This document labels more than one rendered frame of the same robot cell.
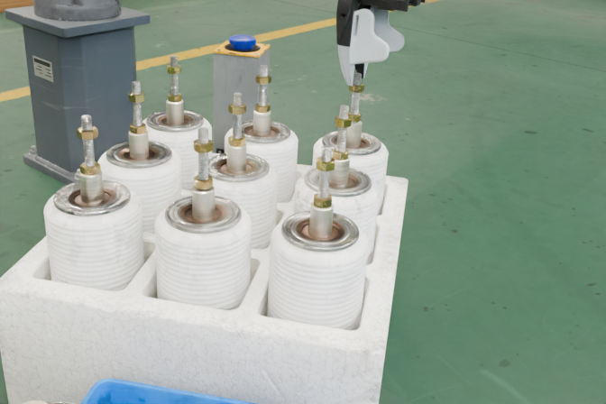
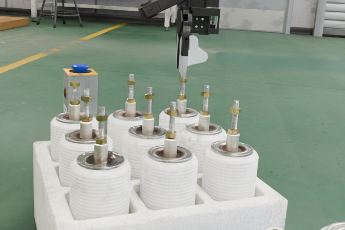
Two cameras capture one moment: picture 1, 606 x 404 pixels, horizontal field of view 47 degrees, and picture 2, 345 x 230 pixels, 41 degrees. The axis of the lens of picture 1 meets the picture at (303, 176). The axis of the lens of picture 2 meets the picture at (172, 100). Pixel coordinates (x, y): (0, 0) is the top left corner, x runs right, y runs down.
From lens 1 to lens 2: 0.48 m
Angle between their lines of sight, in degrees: 32
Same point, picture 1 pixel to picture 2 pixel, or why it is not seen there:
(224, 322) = (208, 209)
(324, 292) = (249, 178)
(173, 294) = (168, 205)
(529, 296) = not seen: hidden behind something
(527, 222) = not seen: hidden behind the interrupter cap
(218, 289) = (191, 194)
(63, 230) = (101, 180)
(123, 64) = not seen: outside the picture
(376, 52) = (201, 57)
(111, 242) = (127, 182)
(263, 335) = (231, 209)
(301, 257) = (239, 161)
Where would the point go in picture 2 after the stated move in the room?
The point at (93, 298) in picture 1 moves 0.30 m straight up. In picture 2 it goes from (129, 219) to (136, 19)
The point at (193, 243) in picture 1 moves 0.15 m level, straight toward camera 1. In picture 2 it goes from (183, 168) to (256, 204)
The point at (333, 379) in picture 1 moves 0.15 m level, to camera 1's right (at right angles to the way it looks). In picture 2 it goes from (264, 223) to (324, 206)
